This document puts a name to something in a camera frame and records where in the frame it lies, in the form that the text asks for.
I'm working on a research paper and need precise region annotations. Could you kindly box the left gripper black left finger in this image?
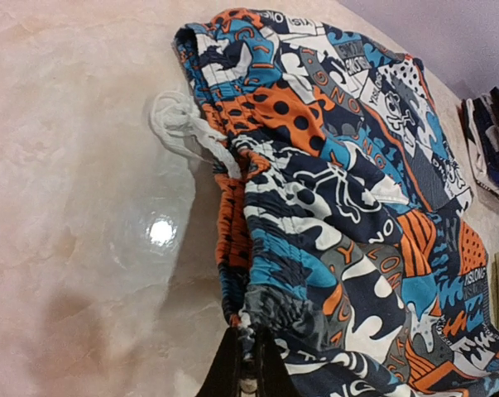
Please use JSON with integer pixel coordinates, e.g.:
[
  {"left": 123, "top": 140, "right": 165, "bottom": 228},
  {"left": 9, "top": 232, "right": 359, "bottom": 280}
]
[{"left": 196, "top": 328, "right": 242, "bottom": 397}]

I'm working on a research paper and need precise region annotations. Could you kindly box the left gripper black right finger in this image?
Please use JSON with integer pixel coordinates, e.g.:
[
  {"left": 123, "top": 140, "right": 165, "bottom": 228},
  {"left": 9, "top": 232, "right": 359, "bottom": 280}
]
[{"left": 253, "top": 328, "right": 299, "bottom": 397}]

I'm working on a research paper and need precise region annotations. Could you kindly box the colourful graphic print garment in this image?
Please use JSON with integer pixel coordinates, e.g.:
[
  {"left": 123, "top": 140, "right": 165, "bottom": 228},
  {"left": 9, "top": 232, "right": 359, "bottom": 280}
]
[{"left": 151, "top": 8, "right": 499, "bottom": 396}]

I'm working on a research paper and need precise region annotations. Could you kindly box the folded clothes stack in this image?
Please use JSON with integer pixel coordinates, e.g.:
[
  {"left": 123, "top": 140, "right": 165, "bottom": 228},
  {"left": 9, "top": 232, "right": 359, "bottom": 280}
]
[{"left": 460, "top": 87, "right": 499, "bottom": 199}]

